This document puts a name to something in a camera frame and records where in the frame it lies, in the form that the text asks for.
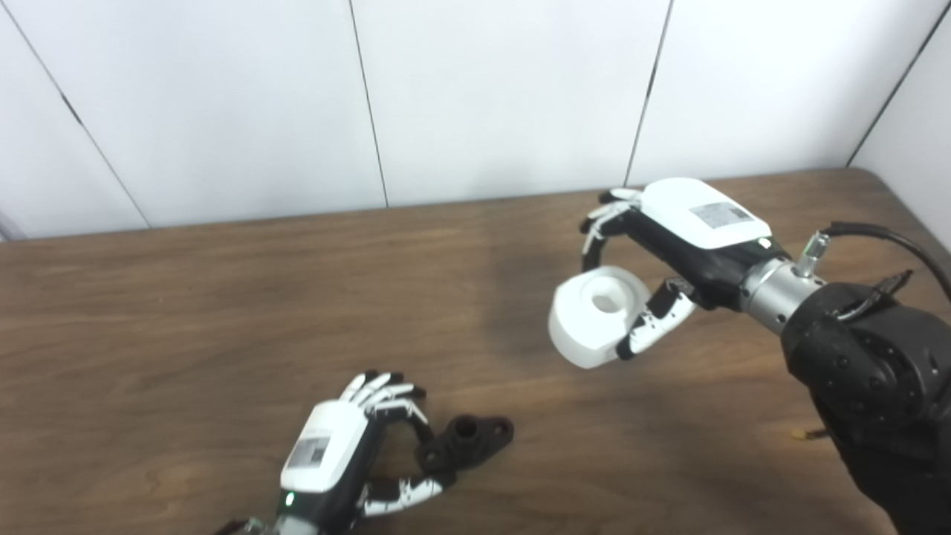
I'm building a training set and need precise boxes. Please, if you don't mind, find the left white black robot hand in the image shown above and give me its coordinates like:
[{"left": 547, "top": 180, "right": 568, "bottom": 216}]
[{"left": 279, "top": 370, "right": 458, "bottom": 535}]

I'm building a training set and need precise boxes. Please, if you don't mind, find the black flanged holder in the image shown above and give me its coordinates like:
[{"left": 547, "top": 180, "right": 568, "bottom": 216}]
[{"left": 416, "top": 415, "right": 515, "bottom": 476}]

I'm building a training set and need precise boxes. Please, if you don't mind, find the round white piece with holes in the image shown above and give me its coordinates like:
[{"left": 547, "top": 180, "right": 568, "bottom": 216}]
[{"left": 548, "top": 266, "right": 651, "bottom": 370}]

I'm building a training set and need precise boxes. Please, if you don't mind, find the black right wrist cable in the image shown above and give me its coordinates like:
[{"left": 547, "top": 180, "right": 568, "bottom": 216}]
[{"left": 799, "top": 221, "right": 951, "bottom": 302}]

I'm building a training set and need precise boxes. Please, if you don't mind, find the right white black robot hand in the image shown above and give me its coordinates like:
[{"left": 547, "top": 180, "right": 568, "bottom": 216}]
[{"left": 580, "top": 178, "right": 788, "bottom": 362}]

